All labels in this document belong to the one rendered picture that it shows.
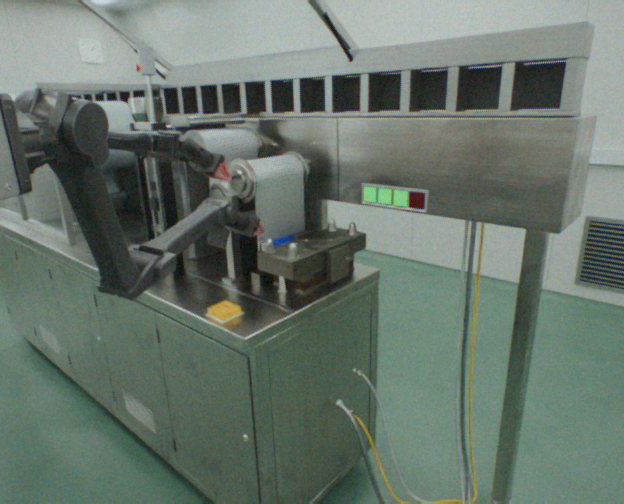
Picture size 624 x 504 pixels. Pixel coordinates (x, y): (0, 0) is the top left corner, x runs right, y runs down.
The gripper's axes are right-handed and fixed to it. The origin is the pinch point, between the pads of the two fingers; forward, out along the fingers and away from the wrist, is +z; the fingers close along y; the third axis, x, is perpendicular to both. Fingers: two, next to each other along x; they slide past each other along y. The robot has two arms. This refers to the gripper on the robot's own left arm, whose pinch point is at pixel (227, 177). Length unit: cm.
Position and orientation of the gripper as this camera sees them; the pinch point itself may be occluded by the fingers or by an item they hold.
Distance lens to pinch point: 150.0
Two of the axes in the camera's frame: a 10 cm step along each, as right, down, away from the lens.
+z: 5.5, 4.2, 7.2
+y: 7.4, 1.7, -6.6
